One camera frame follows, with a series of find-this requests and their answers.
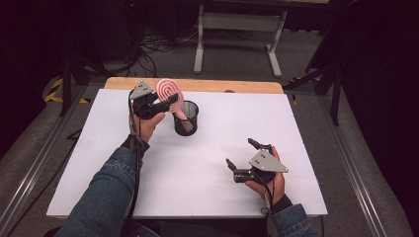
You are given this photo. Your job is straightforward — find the hand-held gripper black cable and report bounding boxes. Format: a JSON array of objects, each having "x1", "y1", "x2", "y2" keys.
[
  {"x1": 122, "y1": 97, "x2": 144, "y2": 237},
  {"x1": 254, "y1": 171, "x2": 277, "y2": 216}
]

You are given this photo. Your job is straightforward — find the black mesh pen holder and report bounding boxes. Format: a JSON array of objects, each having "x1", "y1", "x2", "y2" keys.
[{"x1": 172, "y1": 100, "x2": 200, "y2": 137}]

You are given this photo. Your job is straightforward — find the white metal table frame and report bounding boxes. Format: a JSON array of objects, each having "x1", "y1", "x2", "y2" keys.
[{"x1": 193, "y1": 4, "x2": 289, "y2": 79}]

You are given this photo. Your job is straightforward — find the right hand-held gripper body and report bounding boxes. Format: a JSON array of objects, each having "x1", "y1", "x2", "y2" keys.
[{"x1": 232, "y1": 144, "x2": 290, "y2": 186}]

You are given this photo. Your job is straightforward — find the aluminium rail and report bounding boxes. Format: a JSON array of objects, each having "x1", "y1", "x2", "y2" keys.
[
  {"x1": 316, "y1": 94, "x2": 387, "y2": 237},
  {"x1": 0, "y1": 84, "x2": 89, "y2": 231}
]

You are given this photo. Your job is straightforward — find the black metal stand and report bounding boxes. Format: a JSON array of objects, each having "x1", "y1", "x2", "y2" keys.
[
  {"x1": 283, "y1": 62, "x2": 344, "y2": 126},
  {"x1": 58, "y1": 53, "x2": 112, "y2": 118}
]

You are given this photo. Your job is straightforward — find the wooden table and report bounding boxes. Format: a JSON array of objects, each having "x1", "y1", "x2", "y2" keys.
[{"x1": 104, "y1": 76, "x2": 285, "y2": 95}]

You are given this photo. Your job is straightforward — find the right hand-held gripper black cable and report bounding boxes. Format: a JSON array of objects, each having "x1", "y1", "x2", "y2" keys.
[{"x1": 254, "y1": 171, "x2": 277, "y2": 216}]

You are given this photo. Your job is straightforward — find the left hand-held gripper black cable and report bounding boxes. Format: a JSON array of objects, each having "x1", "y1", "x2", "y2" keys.
[{"x1": 122, "y1": 97, "x2": 144, "y2": 237}]

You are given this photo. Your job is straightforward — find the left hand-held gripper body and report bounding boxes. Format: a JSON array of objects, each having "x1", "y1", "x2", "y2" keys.
[{"x1": 127, "y1": 80, "x2": 167, "y2": 120}]

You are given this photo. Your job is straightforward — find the white board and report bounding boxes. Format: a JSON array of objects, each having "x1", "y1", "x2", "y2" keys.
[{"x1": 46, "y1": 88, "x2": 329, "y2": 220}]

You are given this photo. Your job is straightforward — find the person's left hand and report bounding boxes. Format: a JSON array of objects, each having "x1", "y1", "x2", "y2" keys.
[{"x1": 128, "y1": 112, "x2": 166, "y2": 144}]

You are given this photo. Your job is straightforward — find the person's dark lap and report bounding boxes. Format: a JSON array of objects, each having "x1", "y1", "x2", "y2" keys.
[{"x1": 125, "y1": 217, "x2": 270, "y2": 237}]

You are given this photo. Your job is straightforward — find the black floor cables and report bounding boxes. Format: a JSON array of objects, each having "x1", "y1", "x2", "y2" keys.
[{"x1": 125, "y1": 28, "x2": 199, "y2": 78}]

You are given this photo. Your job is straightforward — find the pink hairbrush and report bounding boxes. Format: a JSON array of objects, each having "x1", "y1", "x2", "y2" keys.
[{"x1": 155, "y1": 78, "x2": 193, "y2": 132}]

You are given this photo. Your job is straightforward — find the person's right hand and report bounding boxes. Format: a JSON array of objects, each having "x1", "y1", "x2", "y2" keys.
[{"x1": 245, "y1": 146, "x2": 287, "y2": 205}]

